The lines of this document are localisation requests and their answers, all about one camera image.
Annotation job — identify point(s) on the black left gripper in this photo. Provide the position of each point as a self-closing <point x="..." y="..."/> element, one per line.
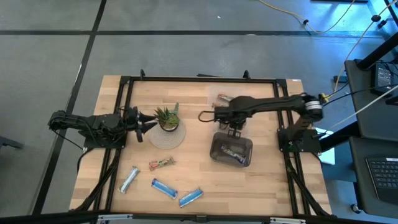
<point x="132" y="119"/>

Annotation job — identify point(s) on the blue granola bar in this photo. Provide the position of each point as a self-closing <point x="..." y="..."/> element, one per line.
<point x="191" y="198"/>
<point x="164" y="188"/>

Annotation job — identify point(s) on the black caster wheel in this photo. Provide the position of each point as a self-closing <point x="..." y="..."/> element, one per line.
<point x="356" y="208"/>

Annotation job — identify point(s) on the black side desk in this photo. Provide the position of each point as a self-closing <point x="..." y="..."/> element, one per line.
<point x="357" y="118"/>

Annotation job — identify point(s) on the black stand leg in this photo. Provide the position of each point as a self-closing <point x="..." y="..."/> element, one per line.
<point x="339" y="135"/>
<point x="376" y="54"/>

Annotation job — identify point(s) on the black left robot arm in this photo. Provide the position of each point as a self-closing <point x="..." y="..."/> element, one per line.
<point x="93" y="124"/>

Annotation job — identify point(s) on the yellow power plug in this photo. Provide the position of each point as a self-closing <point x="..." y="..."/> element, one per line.
<point x="325" y="98"/>

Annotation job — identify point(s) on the black power adapter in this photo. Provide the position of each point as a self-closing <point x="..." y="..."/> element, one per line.
<point x="383" y="77"/>

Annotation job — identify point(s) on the dark grey plastic bin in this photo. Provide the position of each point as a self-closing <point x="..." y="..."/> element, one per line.
<point x="216" y="140"/>

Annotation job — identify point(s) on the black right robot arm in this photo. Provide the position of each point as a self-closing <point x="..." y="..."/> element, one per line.
<point x="273" y="102"/>

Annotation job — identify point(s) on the purple granola bar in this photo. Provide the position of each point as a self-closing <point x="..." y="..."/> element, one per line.
<point x="233" y="154"/>

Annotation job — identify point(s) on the round woven placemat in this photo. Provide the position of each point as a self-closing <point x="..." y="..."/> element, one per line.
<point x="161" y="140"/>

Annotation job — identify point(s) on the silver granola bar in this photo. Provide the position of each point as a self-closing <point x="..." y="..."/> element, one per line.
<point x="129" y="180"/>

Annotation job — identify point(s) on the black horizontal beam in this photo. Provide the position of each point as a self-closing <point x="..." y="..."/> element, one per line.
<point x="46" y="218"/>

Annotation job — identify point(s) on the black laptop desk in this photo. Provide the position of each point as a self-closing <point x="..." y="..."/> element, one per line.
<point x="360" y="174"/>

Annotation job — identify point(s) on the black plug box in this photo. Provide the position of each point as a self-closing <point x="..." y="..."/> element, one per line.
<point x="340" y="79"/>

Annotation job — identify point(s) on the black metal table frame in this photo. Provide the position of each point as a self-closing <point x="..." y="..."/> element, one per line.
<point x="202" y="79"/>

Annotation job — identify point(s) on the grey chair leg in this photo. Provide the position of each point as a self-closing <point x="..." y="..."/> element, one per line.
<point x="9" y="143"/>

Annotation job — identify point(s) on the potted succulent plant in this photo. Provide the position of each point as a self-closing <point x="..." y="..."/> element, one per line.
<point x="168" y="119"/>

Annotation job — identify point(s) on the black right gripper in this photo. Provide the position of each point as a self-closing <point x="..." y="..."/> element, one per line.
<point x="230" y="115"/>

